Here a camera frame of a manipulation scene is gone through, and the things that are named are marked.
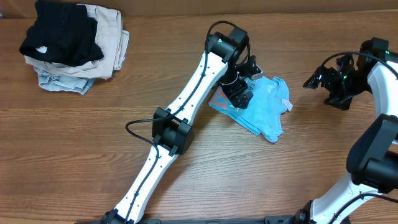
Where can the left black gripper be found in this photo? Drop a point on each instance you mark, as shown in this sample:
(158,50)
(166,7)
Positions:
(231,92)

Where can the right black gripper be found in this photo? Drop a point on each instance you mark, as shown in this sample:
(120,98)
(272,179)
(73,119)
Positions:
(343,102)

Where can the light blue printed t-shirt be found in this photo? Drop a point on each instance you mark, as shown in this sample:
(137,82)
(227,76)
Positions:
(262,116)

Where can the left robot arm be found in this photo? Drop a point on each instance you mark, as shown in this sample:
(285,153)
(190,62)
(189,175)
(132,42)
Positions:
(172,132)

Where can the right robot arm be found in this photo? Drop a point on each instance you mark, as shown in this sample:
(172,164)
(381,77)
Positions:
(371,166)

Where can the beige folded garment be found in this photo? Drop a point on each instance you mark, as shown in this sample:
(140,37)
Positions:
(110,37)

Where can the black folded garment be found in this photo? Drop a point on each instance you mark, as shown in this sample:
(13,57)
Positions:
(62,33)

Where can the light denim folded garment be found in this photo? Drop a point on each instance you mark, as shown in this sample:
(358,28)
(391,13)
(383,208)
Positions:
(51,82)

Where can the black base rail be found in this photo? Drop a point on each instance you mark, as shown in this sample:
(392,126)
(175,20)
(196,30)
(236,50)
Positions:
(217,221)

